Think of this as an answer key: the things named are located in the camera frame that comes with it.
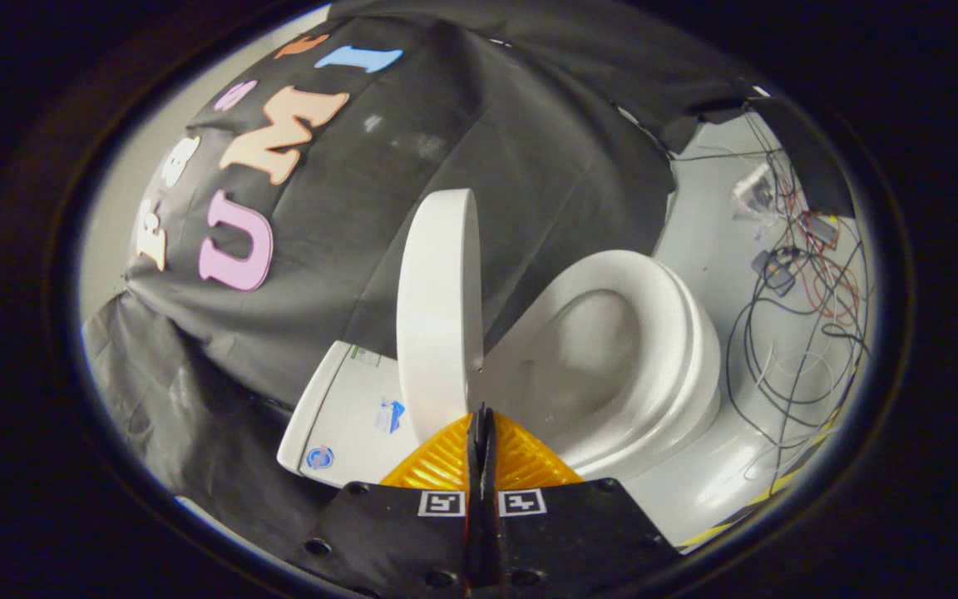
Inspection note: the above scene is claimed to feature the white toilet lid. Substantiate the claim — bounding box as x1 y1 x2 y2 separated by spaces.
396 188 484 446

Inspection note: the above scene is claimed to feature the white toilet seat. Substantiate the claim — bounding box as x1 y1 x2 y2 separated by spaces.
479 250 700 479

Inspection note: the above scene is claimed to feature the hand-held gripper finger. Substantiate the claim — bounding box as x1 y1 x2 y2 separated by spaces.
300 405 484 599
483 405 684 599

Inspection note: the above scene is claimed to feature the yellow black floor tape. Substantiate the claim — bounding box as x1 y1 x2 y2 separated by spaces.
679 408 850 550

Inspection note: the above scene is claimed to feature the black backdrop cloth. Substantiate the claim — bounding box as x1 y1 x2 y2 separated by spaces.
82 0 758 542

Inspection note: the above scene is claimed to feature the clear plastic bag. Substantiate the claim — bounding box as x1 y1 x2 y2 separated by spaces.
733 162 779 219

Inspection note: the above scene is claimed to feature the white toilet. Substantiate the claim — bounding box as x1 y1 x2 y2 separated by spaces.
277 287 775 552

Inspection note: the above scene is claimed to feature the grey power adapter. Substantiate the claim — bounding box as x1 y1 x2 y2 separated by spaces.
751 247 798 297

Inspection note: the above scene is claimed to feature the tangle of thin wires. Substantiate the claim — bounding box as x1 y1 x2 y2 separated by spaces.
724 108 871 492

